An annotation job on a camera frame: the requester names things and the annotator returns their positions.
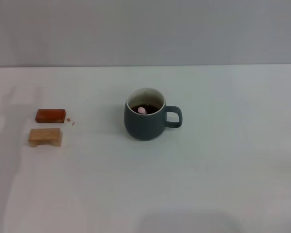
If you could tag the light wooden bridge block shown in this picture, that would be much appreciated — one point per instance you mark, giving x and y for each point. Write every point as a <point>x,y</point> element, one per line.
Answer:
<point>46,134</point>

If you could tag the grey ceramic mug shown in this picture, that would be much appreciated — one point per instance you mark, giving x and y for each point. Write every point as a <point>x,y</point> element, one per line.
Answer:
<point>145,126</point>

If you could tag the red-brown wooden block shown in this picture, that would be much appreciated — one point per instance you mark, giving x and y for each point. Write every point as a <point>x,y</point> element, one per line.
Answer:
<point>51,115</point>

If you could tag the dark coffee liquid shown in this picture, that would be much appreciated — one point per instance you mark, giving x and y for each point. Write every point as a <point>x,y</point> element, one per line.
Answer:
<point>154,108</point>

